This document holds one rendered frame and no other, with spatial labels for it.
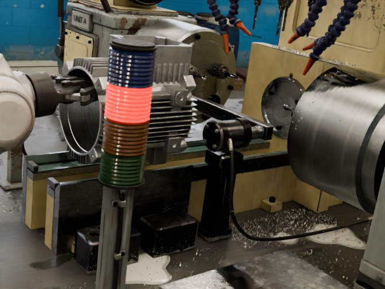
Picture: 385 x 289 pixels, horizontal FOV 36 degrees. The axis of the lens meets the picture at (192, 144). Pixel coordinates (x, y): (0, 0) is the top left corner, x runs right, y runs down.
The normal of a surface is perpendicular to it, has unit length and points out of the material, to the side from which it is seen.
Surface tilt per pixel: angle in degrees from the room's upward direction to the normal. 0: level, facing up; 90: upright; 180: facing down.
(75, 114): 66
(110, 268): 90
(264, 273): 0
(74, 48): 90
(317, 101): 58
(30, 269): 0
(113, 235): 90
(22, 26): 90
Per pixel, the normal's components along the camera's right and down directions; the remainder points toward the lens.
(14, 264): 0.12, -0.95
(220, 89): 0.61, 0.31
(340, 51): -0.79, 0.09
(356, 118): -0.64, -0.36
